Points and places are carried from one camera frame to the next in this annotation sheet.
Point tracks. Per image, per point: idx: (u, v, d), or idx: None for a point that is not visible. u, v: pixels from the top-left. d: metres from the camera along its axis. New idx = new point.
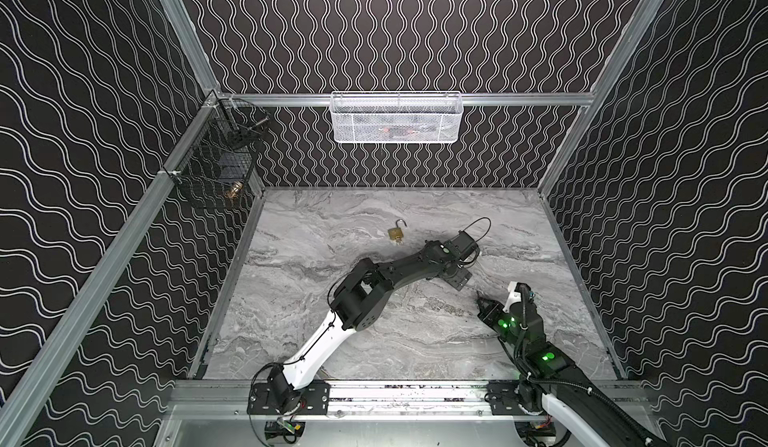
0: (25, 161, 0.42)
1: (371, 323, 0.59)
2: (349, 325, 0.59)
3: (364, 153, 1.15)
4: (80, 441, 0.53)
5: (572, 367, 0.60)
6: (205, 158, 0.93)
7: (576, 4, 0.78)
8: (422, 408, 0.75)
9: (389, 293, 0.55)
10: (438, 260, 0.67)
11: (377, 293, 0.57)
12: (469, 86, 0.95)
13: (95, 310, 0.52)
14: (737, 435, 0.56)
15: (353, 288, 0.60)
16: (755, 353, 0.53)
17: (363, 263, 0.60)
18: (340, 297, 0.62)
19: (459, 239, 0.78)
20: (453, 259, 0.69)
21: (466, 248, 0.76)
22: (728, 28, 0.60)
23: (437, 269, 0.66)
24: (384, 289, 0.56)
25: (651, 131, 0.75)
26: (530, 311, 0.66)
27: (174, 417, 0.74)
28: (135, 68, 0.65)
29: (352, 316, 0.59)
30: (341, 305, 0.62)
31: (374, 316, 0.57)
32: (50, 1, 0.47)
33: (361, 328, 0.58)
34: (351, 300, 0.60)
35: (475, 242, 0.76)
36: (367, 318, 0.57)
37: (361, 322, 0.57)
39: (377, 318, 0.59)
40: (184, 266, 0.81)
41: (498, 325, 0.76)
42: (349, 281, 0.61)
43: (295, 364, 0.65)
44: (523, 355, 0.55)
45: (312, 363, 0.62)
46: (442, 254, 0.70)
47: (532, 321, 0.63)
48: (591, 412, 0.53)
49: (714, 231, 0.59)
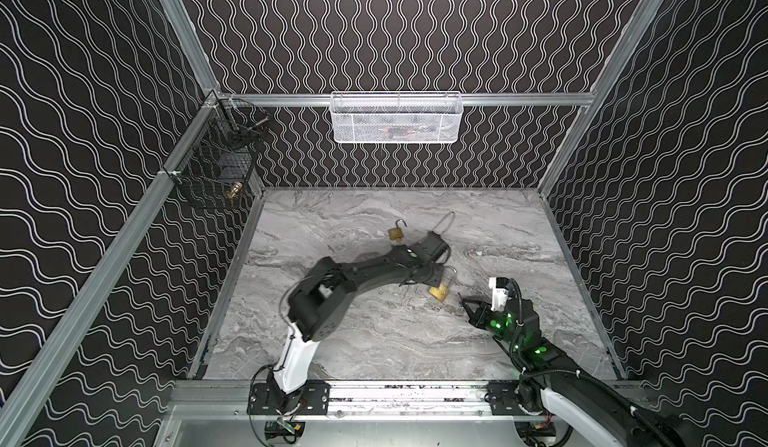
0: (24, 161, 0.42)
1: (331, 329, 0.53)
2: (306, 334, 0.50)
3: (364, 153, 1.15)
4: (81, 441, 0.53)
5: (564, 357, 0.62)
6: (205, 159, 0.94)
7: (576, 4, 0.78)
8: (422, 408, 0.75)
9: (350, 296, 0.50)
10: (405, 264, 0.63)
11: (337, 297, 0.49)
12: (469, 86, 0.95)
13: (95, 310, 0.52)
14: (738, 435, 0.55)
15: (309, 292, 0.54)
16: (754, 353, 0.53)
17: (323, 262, 0.53)
18: (295, 303, 0.53)
19: (428, 241, 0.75)
20: (421, 264, 0.65)
21: (435, 249, 0.71)
22: (729, 28, 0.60)
23: (403, 275, 0.62)
24: (345, 293, 0.49)
25: (651, 131, 0.75)
26: (526, 307, 0.67)
27: (174, 417, 0.74)
28: (135, 68, 0.65)
29: (309, 326, 0.50)
30: (297, 312, 0.52)
31: (333, 322, 0.52)
32: (51, 1, 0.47)
33: (319, 336, 0.52)
34: (307, 306, 0.52)
35: (443, 242, 0.70)
36: (326, 325, 0.51)
37: (318, 331, 0.50)
39: (337, 324, 0.53)
40: (184, 266, 0.81)
41: (490, 327, 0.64)
42: (306, 285, 0.53)
43: (278, 372, 0.63)
44: (518, 349, 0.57)
45: (294, 364, 0.58)
46: (409, 259, 0.65)
47: (528, 316, 0.65)
48: (581, 394, 0.54)
49: (713, 231, 0.60)
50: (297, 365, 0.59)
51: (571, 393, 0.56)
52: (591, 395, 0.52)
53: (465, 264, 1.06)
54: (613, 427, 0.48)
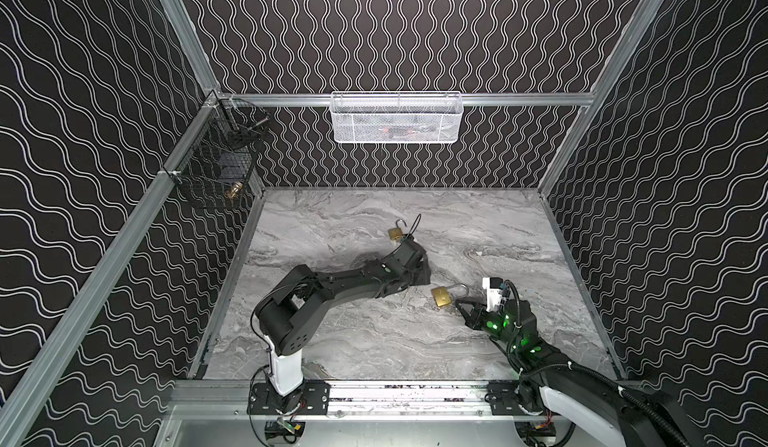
0: (24, 161, 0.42)
1: (303, 343, 0.51)
2: (277, 348, 0.47)
3: (364, 153, 1.15)
4: (81, 441, 0.53)
5: (558, 353, 0.63)
6: (205, 159, 0.94)
7: (576, 4, 0.78)
8: (422, 407, 0.75)
9: (324, 307, 0.48)
10: (380, 277, 0.62)
11: (310, 306, 0.47)
12: (469, 86, 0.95)
13: (95, 310, 0.52)
14: (738, 435, 0.55)
15: (280, 303, 0.50)
16: (755, 353, 0.53)
17: (297, 270, 0.51)
18: (266, 315, 0.49)
19: (401, 250, 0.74)
20: (395, 277, 0.65)
21: (409, 259, 0.70)
22: (729, 28, 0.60)
23: (377, 289, 0.61)
24: (318, 302, 0.47)
25: (651, 131, 0.75)
26: (525, 308, 0.67)
27: (174, 417, 0.74)
28: (135, 68, 0.65)
29: (278, 338, 0.47)
30: (268, 324, 0.49)
31: (305, 334, 0.49)
32: (51, 1, 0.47)
33: (290, 351, 0.49)
34: (278, 318, 0.48)
35: (416, 250, 0.69)
36: (297, 337, 0.48)
37: (288, 343, 0.47)
39: (308, 338, 0.51)
40: (184, 266, 0.81)
41: (488, 328, 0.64)
42: (277, 295, 0.50)
43: (273, 377, 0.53)
44: (515, 350, 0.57)
45: (281, 371, 0.57)
46: (384, 273, 0.64)
47: (526, 317, 0.65)
48: (574, 384, 0.55)
49: (713, 231, 0.60)
50: (285, 372, 0.58)
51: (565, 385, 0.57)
52: (583, 382, 0.54)
53: (464, 264, 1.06)
54: (607, 411, 0.49)
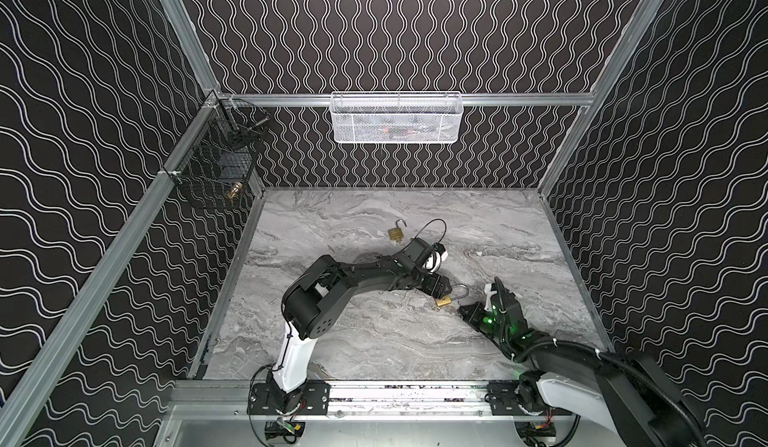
0: (24, 161, 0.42)
1: (328, 326, 0.53)
2: (303, 331, 0.51)
3: (364, 153, 1.15)
4: (81, 441, 0.53)
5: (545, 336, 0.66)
6: (205, 159, 0.94)
7: (576, 4, 0.78)
8: (422, 407, 0.75)
9: (349, 292, 0.51)
10: (393, 272, 0.65)
11: (335, 293, 0.51)
12: (469, 86, 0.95)
13: (95, 310, 0.52)
14: (738, 435, 0.55)
15: (307, 290, 0.54)
16: (755, 353, 0.53)
17: (323, 260, 0.54)
18: (293, 301, 0.53)
19: (412, 247, 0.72)
20: (406, 272, 0.68)
21: (419, 256, 0.74)
22: (729, 28, 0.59)
23: (391, 282, 0.65)
24: (343, 289, 0.51)
25: (650, 131, 0.76)
26: (507, 296, 0.73)
27: (174, 417, 0.74)
28: (135, 68, 0.65)
29: (305, 323, 0.50)
30: (295, 309, 0.52)
31: (330, 319, 0.52)
32: (51, 1, 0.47)
33: (316, 334, 0.52)
34: (306, 304, 0.52)
35: (427, 249, 0.73)
36: (323, 321, 0.51)
37: (315, 327, 0.50)
39: (333, 323, 0.54)
40: (184, 266, 0.81)
41: (483, 325, 0.80)
42: (304, 282, 0.54)
43: (278, 372, 0.63)
44: (506, 340, 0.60)
45: (293, 363, 0.58)
46: (395, 268, 0.67)
47: (510, 305, 0.69)
48: (560, 359, 0.56)
49: (713, 231, 0.60)
50: (295, 363, 0.59)
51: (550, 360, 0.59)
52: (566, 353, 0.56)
53: (465, 264, 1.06)
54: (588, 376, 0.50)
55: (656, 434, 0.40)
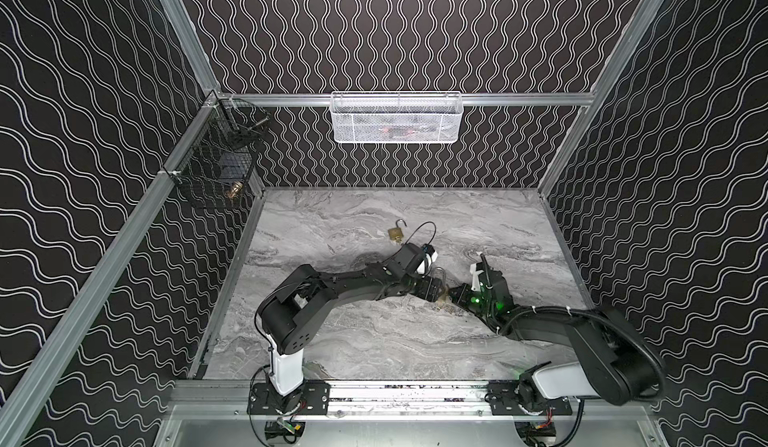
0: (24, 161, 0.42)
1: (307, 340, 0.51)
2: (279, 346, 0.47)
3: (364, 153, 1.15)
4: (81, 441, 0.53)
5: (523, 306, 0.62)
6: (205, 159, 0.94)
7: (576, 4, 0.78)
8: (422, 407, 0.75)
9: (327, 305, 0.48)
10: (381, 280, 0.62)
11: (312, 307, 0.47)
12: (469, 86, 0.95)
13: (95, 310, 0.52)
14: (738, 435, 0.55)
15: (282, 303, 0.50)
16: (755, 353, 0.53)
17: (301, 270, 0.51)
18: (269, 313, 0.49)
19: (402, 254, 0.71)
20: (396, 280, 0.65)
21: (410, 263, 0.70)
22: (729, 28, 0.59)
23: (379, 291, 0.62)
24: (321, 302, 0.47)
25: (651, 131, 0.75)
26: (494, 273, 0.75)
27: (174, 417, 0.74)
28: (135, 68, 0.65)
29: (281, 337, 0.47)
30: (270, 323, 0.49)
31: (308, 333, 0.49)
32: (51, 1, 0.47)
33: (294, 349, 0.50)
34: (280, 318, 0.48)
35: (419, 253, 0.69)
36: (300, 335, 0.48)
37: (291, 341, 0.47)
39: (313, 337, 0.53)
40: (185, 266, 0.82)
41: (471, 305, 0.84)
42: (282, 293, 0.50)
43: (273, 377, 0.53)
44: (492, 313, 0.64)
45: (283, 369, 0.57)
46: (383, 276, 0.64)
47: (496, 281, 0.72)
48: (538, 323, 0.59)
49: (713, 231, 0.60)
50: (286, 371, 0.58)
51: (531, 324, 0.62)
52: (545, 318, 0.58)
53: (465, 264, 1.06)
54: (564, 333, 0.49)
55: (621, 375, 0.43)
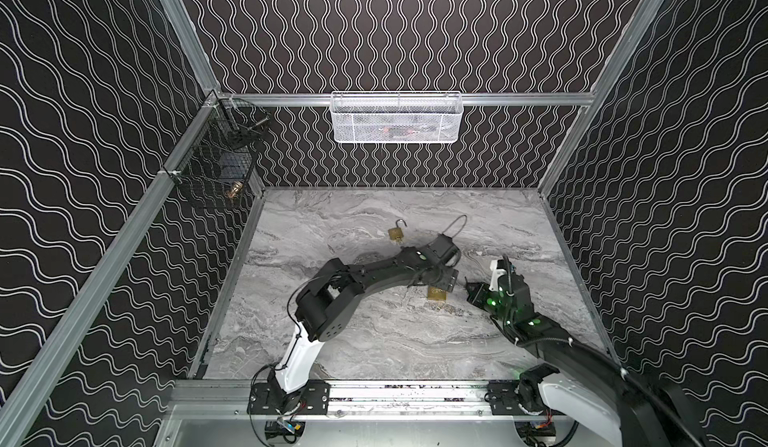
0: (24, 161, 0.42)
1: (338, 330, 0.53)
2: (313, 334, 0.51)
3: (364, 153, 1.15)
4: (81, 440, 0.53)
5: (558, 327, 0.62)
6: (205, 159, 0.94)
7: (576, 3, 0.78)
8: (422, 407, 0.75)
9: (358, 298, 0.49)
10: (413, 267, 0.62)
11: (344, 298, 0.50)
12: (469, 86, 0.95)
13: (95, 310, 0.52)
14: (738, 435, 0.55)
15: (318, 294, 0.54)
16: (755, 353, 0.53)
17: (333, 263, 0.53)
18: (305, 303, 0.54)
19: (438, 244, 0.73)
20: (430, 267, 0.64)
21: (444, 252, 0.71)
22: (729, 28, 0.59)
23: (412, 277, 0.61)
24: (352, 294, 0.49)
25: (651, 131, 0.75)
26: (516, 280, 0.68)
27: (173, 417, 0.74)
28: (135, 68, 0.65)
29: (315, 325, 0.51)
30: (305, 311, 0.53)
31: (341, 323, 0.51)
32: (51, 1, 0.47)
33: (325, 337, 0.51)
34: (315, 307, 0.52)
35: (454, 245, 0.70)
36: (333, 326, 0.50)
37: (325, 330, 0.50)
39: (344, 327, 0.53)
40: (185, 266, 0.82)
41: (488, 306, 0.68)
42: (314, 286, 0.54)
43: (281, 371, 0.63)
44: (511, 321, 0.69)
45: (299, 362, 0.58)
46: (417, 262, 0.64)
47: (518, 288, 0.65)
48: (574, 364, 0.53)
49: (714, 231, 0.59)
50: (299, 366, 0.59)
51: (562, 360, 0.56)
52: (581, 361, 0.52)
53: (465, 264, 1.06)
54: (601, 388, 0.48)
55: None
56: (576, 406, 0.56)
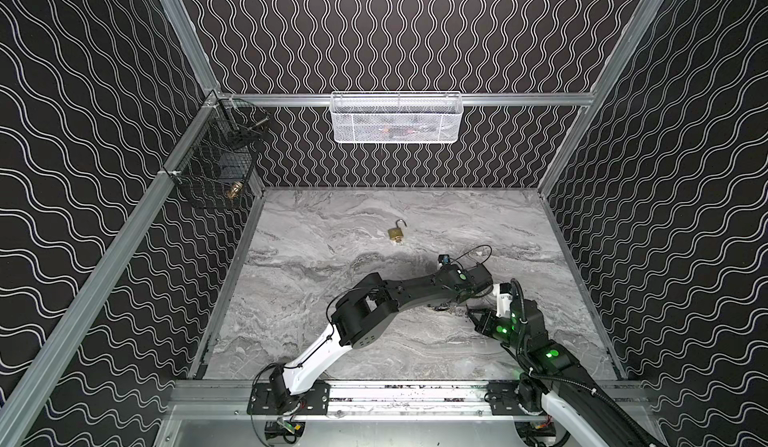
0: (24, 161, 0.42)
1: (369, 341, 0.54)
2: (344, 340, 0.55)
3: (364, 153, 1.15)
4: (81, 440, 0.53)
5: (576, 366, 0.59)
6: (205, 158, 0.93)
7: (576, 4, 0.78)
8: (422, 408, 0.75)
9: (392, 314, 0.51)
10: (451, 287, 0.62)
11: (381, 311, 0.52)
12: (470, 86, 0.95)
13: (94, 311, 0.52)
14: (737, 435, 0.56)
15: (357, 303, 0.56)
16: (755, 353, 0.53)
17: (372, 276, 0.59)
18: (344, 308, 0.58)
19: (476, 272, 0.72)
20: (468, 288, 0.63)
21: (482, 280, 0.71)
22: (728, 29, 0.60)
23: (449, 296, 0.60)
24: (389, 309, 0.52)
25: (651, 131, 0.75)
26: (529, 306, 0.66)
27: (173, 417, 0.74)
28: (135, 68, 0.65)
29: (350, 332, 0.55)
30: (342, 317, 0.58)
31: (373, 335, 0.53)
32: (51, 1, 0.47)
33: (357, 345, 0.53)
34: (352, 315, 0.56)
35: (491, 278, 0.71)
36: (365, 337, 0.52)
37: (359, 339, 0.53)
39: (377, 338, 0.54)
40: (185, 266, 0.82)
41: (497, 333, 0.74)
42: (353, 295, 0.57)
43: (291, 369, 0.64)
44: (525, 350, 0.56)
45: (311, 369, 0.60)
46: (456, 281, 0.64)
47: (531, 315, 0.64)
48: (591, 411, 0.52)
49: (713, 230, 0.60)
50: (309, 374, 0.61)
51: (581, 407, 0.55)
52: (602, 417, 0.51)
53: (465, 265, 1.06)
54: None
55: None
56: (582, 434, 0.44)
